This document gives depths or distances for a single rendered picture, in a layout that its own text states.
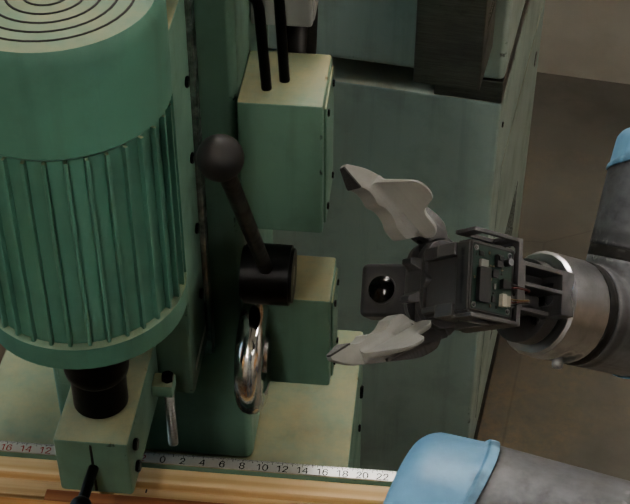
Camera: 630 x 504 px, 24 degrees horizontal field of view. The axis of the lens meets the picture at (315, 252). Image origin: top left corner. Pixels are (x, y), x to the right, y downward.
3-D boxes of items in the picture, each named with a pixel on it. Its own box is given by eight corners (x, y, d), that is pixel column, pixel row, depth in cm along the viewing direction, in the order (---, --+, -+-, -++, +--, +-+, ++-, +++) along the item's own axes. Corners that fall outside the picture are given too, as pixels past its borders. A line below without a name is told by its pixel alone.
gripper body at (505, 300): (469, 220, 112) (578, 250, 119) (396, 236, 118) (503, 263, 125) (463, 318, 110) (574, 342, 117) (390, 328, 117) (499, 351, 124)
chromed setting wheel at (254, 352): (233, 439, 147) (228, 351, 139) (250, 354, 157) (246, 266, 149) (262, 441, 147) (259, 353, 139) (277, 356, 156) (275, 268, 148)
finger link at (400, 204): (400, 131, 111) (468, 219, 114) (351, 145, 116) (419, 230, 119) (379, 157, 109) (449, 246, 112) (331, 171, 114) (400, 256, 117)
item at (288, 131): (241, 228, 143) (235, 101, 133) (253, 173, 149) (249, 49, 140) (327, 234, 142) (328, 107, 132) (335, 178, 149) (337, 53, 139)
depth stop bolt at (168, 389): (157, 448, 147) (149, 380, 140) (160, 434, 148) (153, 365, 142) (177, 450, 147) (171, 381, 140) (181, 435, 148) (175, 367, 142)
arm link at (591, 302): (534, 266, 129) (530, 374, 127) (494, 256, 126) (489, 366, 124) (611, 253, 122) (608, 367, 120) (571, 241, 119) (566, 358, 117)
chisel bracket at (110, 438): (62, 500, 138) (51, 439, 132) (94, 394, 148) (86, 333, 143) (139, 507, 137) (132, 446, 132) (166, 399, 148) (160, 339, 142)
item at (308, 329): (244, 380, 153) (240, 295, 146) (253, 334, 159) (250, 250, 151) (333, 387, 153) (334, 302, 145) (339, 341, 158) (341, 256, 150)
